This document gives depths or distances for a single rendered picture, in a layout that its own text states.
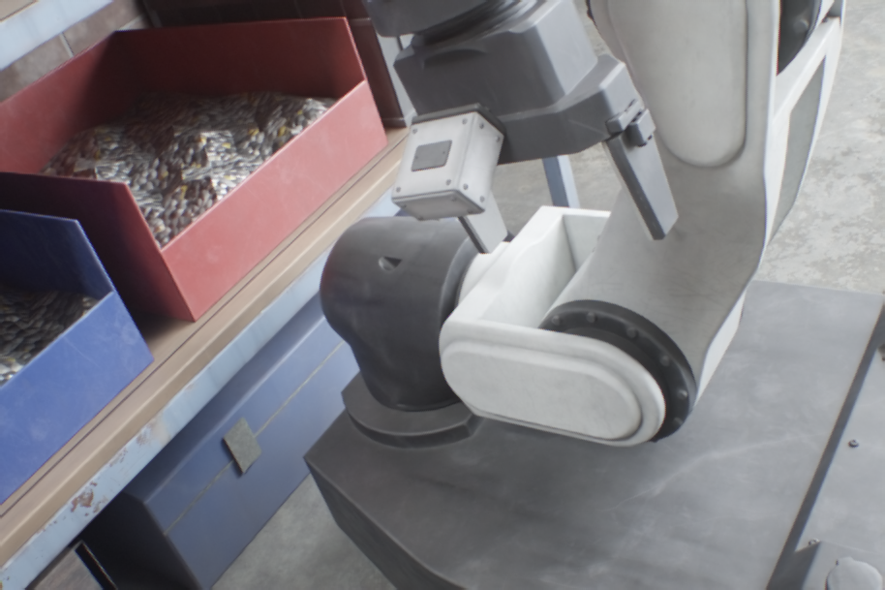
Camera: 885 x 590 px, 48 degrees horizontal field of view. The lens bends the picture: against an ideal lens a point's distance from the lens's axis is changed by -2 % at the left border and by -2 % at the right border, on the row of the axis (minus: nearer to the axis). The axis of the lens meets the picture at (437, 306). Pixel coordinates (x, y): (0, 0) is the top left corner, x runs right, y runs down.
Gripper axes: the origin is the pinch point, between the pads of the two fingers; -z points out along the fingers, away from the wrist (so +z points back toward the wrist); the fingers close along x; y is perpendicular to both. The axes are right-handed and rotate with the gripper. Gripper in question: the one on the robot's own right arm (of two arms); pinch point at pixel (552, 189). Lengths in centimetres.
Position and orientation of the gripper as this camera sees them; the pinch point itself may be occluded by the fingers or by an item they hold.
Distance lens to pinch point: 52.4
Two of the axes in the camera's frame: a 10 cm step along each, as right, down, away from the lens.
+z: -4.3, -7.9, -4.3
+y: 5.2, -6.1, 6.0
